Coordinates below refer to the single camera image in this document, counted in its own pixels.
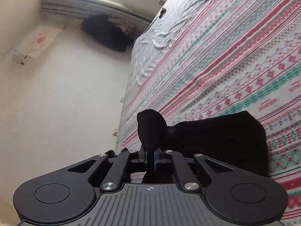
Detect patterned red green bed blanket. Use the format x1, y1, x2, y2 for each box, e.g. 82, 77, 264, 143
120, 0, 300, 225

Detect black pants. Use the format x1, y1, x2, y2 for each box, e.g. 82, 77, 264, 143
137, 109, 269, 177

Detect grey checked bed sheet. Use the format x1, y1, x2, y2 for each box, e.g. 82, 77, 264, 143
115, 0, 208, 150

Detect black remote on bed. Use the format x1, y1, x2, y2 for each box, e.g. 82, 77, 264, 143
159, 8, 166, 18

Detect grey window curtain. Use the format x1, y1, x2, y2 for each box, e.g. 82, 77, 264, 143
41, 0, 151, 38

